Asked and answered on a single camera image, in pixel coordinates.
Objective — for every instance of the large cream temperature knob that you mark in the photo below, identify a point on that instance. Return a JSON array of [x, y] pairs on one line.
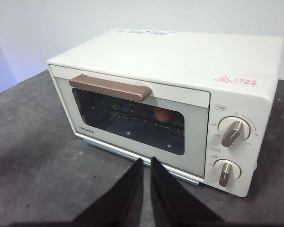
[[233, 132]]

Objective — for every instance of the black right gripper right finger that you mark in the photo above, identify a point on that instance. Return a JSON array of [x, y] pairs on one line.
[[170, 203]]

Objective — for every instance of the red warning sticker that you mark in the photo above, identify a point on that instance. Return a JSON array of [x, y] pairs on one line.
[[236, 81]]

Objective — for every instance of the cream Toshiba toaster oven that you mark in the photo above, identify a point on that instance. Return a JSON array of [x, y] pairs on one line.
[[156, 56]]

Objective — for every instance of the small cream timer knob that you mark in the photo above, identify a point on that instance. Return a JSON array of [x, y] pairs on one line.
[[227, 172]]

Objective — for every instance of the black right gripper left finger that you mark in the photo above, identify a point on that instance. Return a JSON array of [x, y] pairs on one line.
[[123, 203]]

